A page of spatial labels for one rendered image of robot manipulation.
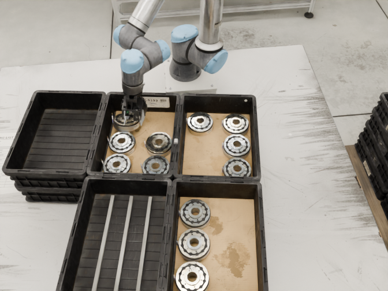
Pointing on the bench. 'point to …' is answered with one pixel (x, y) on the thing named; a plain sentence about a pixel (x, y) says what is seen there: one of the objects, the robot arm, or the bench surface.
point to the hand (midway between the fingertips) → (134, 119)
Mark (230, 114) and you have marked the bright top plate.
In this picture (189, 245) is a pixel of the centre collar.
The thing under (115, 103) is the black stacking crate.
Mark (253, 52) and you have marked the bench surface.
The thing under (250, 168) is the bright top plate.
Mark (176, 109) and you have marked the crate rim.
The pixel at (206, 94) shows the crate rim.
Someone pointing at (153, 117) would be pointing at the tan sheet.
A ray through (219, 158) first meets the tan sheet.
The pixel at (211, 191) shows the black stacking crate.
